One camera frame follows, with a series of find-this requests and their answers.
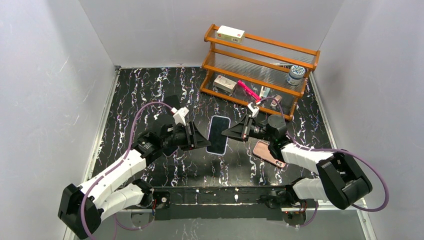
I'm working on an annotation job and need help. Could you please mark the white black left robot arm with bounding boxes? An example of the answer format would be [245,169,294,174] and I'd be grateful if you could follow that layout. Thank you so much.
[58,107,211,240]

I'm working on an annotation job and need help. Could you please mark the grey box on bottom shelf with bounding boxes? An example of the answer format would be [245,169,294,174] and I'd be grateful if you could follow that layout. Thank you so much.
[213,75,237,93]

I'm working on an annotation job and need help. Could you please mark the pink stapler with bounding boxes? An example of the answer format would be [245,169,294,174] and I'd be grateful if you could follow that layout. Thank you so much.
[270,95,282,108]

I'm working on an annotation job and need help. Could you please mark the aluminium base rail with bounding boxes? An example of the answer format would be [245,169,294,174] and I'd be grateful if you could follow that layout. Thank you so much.
[69,189,369,213]

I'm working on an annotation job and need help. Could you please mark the red-edged black phone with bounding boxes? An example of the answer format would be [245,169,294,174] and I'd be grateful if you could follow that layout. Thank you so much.
[163,147,179,158]

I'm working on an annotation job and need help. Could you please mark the white green stapler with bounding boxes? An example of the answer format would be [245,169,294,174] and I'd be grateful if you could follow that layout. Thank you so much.
[259,86,271,99]

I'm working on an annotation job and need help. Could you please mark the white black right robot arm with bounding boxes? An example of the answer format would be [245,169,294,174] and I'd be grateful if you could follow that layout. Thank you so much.
[222,114,373,210]

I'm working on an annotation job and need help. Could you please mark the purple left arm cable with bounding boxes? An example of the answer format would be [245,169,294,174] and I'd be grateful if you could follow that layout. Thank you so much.
[80,101,176,240]

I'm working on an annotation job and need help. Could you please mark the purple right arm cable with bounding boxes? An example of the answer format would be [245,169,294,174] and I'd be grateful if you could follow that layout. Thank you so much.
[258,96,389,228]

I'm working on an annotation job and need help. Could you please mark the blue white round tin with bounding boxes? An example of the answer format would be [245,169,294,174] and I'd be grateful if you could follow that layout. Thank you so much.
[286,65,306,86]

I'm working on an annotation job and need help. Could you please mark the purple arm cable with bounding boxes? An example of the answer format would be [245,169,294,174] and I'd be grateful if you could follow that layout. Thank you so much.
[80,101,176,240]
[258,96,389,228]

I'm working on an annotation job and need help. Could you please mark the pink phone case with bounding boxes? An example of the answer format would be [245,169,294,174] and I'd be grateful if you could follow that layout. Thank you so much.
[252,140,286,169]

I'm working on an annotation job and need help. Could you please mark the orange wooden shelf rack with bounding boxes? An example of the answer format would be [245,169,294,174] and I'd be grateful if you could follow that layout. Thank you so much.
[200,24,321,121]

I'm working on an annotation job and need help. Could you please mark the white box on top shelf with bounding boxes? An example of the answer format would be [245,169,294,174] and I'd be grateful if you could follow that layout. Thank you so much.
[215,25,245,44]

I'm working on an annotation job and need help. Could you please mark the lavender phone case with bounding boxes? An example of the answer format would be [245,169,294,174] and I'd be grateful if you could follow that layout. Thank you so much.
[205,115,232,156]

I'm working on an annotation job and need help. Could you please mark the pink utility knife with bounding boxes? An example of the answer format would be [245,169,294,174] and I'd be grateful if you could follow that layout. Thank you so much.
[237,80,261,102]

